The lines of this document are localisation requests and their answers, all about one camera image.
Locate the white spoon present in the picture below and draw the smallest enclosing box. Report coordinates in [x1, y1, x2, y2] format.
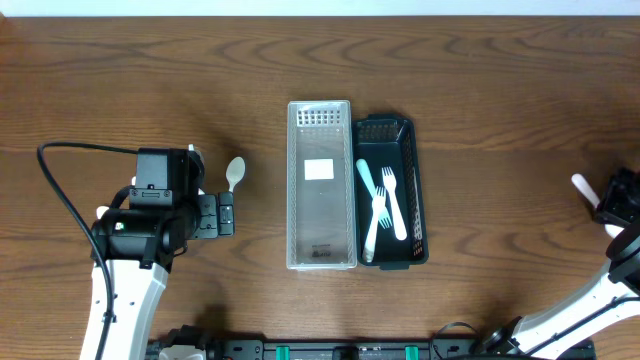
[226, 156, 246, 193]
[571, 173, 623, 238]
[96, 205, 109, 220]

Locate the white fork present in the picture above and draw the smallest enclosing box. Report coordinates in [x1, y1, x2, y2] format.
[381, 166, 407, 241]
[363, 186, 386, 263]

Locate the pale blue plastic fork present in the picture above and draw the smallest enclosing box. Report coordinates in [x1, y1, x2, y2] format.
[356, 159, 392, 229]

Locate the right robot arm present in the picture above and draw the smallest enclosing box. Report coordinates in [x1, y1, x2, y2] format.
[475, 168, 639, 359]

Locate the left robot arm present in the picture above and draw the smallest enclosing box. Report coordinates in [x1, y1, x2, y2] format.
[80, 185, 235, 359]

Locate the clear plastic basket tray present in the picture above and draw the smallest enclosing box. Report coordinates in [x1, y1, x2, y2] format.
[286, 100, 357, 271]

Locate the white label sticker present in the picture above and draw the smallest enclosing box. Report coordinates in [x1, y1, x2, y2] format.
[304, 159, 334, 181]

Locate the black plastic basket tray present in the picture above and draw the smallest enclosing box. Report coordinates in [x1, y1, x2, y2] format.
[352, 114, 429, 271]

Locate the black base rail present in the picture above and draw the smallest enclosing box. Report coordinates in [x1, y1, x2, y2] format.
[147, 324, 597, 360]

